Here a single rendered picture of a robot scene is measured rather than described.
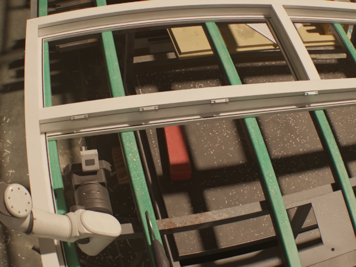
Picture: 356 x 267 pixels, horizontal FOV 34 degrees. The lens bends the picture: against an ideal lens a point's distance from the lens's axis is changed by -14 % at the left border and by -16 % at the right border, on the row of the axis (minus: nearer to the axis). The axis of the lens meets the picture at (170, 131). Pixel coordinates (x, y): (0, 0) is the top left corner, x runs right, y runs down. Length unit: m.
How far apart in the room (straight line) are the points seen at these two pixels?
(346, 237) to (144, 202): 0.58
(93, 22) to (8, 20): 1.58
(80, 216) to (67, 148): 1.41
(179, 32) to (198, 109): 0.66
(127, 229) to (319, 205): 0.53
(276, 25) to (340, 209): 0.73
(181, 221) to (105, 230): 0.28
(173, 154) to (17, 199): 0.81
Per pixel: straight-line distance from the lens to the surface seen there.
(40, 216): 1.39
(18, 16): 3.57
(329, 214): 1.70
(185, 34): 2.38
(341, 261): 1.95
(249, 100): 1.81
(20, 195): 1.34
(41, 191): 1.57
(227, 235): 1.91
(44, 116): 1.72
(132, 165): 1.69
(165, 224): 1.64
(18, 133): 2.91
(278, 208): 1.66
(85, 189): 1.52
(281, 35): 2.09
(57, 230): 1.41
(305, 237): 1.99
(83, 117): 1.71
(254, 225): 1.95
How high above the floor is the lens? 2.23
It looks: 51 degrees down
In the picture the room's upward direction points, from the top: 5 degrees clockwise
